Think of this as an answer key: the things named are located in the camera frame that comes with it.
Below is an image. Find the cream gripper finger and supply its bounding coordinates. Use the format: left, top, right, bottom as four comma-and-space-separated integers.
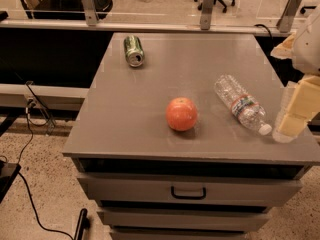
277, 75, 320, 138
271, 34, 295, 59

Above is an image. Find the red orange apple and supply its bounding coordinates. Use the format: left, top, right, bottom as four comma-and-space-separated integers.
166, 97, 198, 131

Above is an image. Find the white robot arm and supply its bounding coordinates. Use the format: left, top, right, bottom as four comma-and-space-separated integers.
271, 5, 320, 143

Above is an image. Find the green soda can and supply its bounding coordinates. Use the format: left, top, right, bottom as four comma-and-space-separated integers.
123, 35, 145, 67

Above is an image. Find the clear plastic water bottle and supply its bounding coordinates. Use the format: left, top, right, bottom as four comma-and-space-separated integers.
214, 75, 272, 136

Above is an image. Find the grey drawer cabinet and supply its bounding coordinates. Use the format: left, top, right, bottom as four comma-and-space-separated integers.
64, 33, 320, 240

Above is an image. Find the black bag behind glass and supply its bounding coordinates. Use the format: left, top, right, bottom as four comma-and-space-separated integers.
33, 0, 113, 20

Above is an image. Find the black stand foot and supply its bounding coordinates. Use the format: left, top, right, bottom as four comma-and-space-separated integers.
74, 208, 90, 240

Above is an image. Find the black device left edge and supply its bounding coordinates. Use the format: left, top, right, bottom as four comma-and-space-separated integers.
0, 161, 21, 203

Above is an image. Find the metal glass bracket right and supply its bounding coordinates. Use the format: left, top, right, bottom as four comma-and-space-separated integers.
276, 0, 302, 33

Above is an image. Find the metal glass bracket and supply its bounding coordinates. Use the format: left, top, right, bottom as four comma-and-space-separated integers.
276, 0, 302, 33
81, 0, 98, 26
200, 0, 214, 30

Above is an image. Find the metal glass bracket middle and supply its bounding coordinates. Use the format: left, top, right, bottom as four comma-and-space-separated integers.
200, 0, 214, 30

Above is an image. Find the black drawer handle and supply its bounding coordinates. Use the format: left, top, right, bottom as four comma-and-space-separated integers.
170, 186, 207, 200

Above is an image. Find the metal glass bracket left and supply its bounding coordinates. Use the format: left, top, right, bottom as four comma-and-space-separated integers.
81, 0, 98, 26

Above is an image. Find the black floor cable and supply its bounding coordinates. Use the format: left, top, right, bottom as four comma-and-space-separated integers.
0, 81, 75, 240

